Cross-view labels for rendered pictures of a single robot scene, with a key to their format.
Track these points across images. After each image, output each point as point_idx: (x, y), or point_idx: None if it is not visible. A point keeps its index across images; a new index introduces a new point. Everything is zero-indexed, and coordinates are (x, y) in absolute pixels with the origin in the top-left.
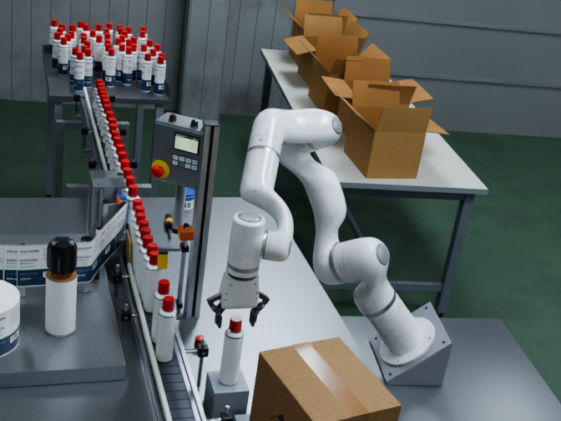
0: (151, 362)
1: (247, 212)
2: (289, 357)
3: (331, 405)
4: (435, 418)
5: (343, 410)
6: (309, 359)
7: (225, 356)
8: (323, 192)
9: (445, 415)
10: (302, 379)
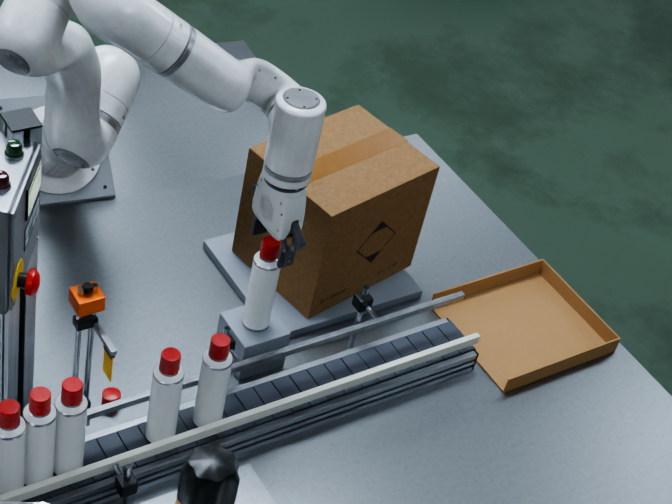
0: (243, 421)
1: (290, 100)
2: (328, 189)
3: (398, 154)
4: (168, 159)
5: (400, 146)
6: (320, 172)
7: (275, 291)
8: (94, 48)
9: (157, 150)
10: (365, 177)
